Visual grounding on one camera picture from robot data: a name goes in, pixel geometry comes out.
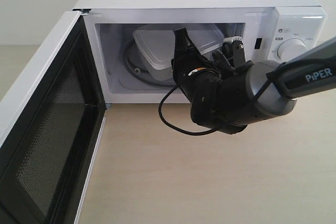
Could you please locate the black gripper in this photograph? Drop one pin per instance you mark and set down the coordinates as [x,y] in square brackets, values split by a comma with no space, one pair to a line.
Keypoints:
[190,69]

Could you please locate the white plastic food container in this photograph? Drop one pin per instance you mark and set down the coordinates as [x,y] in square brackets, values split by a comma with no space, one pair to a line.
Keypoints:
[156,43]

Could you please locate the white microwave door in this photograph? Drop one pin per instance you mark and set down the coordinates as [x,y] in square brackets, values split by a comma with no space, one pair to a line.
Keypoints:
[51,122]

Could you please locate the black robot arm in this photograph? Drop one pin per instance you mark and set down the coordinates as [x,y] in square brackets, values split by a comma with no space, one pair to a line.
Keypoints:
[228,99]

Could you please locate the white microwave oven body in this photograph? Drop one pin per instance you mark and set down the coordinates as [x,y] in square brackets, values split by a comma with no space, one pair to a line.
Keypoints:
[263,26]

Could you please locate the upper white control knob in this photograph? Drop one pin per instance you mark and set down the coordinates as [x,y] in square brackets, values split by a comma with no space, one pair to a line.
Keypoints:
[290,49]

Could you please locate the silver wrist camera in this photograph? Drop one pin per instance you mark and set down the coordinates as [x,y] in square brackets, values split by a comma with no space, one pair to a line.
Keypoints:
[233,50]

